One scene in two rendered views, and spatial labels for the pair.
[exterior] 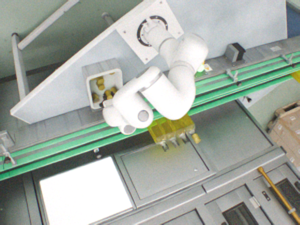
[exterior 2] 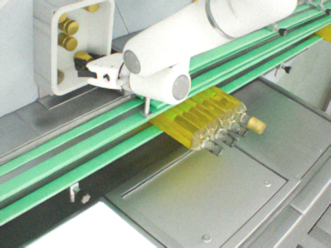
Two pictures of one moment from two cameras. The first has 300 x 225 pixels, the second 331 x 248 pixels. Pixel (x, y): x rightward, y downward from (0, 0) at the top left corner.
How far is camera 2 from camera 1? 0.64 m
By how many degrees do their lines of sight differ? 22
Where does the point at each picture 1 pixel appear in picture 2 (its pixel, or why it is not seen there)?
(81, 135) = (41, 155)
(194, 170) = (267, 186)
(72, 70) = (16, 8)
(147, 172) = (189, 212)
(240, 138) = (298, 128)
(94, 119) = (59, 121)
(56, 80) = not seen: outside the picture
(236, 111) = (271, 94)
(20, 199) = not seen: outside the picture
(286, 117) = not seen: hidden behind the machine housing
